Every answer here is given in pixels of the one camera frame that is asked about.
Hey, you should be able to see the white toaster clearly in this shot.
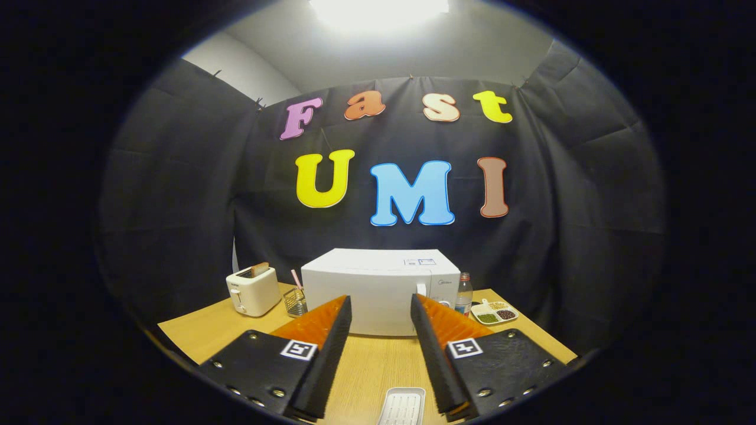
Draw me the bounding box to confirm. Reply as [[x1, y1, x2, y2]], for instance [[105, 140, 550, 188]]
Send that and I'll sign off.
[[226, 266, 282, 318]]

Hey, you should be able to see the wire mesh basket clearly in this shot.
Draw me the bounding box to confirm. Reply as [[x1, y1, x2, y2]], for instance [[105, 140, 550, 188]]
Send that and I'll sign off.
[[283, 287, 308, 318]]

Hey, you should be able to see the white rectangular tray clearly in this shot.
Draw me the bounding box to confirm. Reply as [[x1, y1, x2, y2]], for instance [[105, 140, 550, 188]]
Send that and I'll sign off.
[[377, 387, 426, 425]]

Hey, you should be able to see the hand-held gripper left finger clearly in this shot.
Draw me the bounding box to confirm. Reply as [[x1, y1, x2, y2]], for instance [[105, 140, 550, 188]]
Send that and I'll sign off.
[[198, 295, 353, 423]]

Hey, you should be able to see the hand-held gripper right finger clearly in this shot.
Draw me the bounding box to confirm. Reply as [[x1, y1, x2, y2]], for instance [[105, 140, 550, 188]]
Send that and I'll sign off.
[[410, 293, 571, 423]]

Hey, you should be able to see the white divided bean dish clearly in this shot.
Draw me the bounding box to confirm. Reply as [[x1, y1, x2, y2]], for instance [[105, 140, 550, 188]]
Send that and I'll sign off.
[[470, 299, 520, 325]]

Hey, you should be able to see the clear plastic water bottle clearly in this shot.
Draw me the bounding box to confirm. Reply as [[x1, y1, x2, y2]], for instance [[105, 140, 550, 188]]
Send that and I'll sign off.
[[455, 272, 474, 318]]

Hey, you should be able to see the white microwave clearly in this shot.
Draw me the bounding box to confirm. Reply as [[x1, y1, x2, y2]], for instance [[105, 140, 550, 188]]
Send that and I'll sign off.
[[301, 248, 461, 337]]

